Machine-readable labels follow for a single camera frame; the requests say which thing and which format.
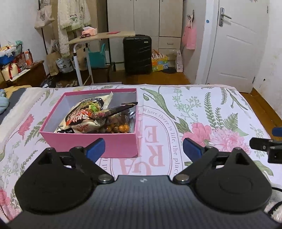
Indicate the mixed nuts bag in box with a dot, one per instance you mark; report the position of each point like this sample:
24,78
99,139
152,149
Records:
120,123

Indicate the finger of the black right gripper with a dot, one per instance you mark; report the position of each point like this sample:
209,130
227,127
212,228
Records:
263,144
277,132

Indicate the pink hanging bag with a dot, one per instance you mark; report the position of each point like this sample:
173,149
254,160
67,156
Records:
189,38

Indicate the beige instant noodle bag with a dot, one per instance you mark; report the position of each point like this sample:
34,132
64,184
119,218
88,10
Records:
87,116

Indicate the brown paper bag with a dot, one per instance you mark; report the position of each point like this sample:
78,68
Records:
53,54

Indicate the colourful cardboard box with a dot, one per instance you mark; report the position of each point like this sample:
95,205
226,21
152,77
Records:
159,61

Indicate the pink cardboard box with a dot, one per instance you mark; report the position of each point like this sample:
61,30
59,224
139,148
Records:
116,145

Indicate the teal bag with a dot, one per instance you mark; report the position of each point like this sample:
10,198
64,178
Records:
97,59

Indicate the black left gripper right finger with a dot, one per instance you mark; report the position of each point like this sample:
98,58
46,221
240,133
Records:
201,157

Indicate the floral bed sheet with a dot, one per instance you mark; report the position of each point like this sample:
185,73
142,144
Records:
210,115

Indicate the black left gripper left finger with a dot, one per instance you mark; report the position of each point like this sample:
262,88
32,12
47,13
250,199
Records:
85,159

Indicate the wooden side table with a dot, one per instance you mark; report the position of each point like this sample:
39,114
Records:
85,41

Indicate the black suitcase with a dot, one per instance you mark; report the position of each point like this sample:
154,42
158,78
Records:
137,55

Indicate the wooden nightstand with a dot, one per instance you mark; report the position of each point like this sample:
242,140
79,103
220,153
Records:
34,77

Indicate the white door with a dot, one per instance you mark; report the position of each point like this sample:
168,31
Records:
241,34

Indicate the white wardrobe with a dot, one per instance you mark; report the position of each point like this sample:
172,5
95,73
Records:
161,20

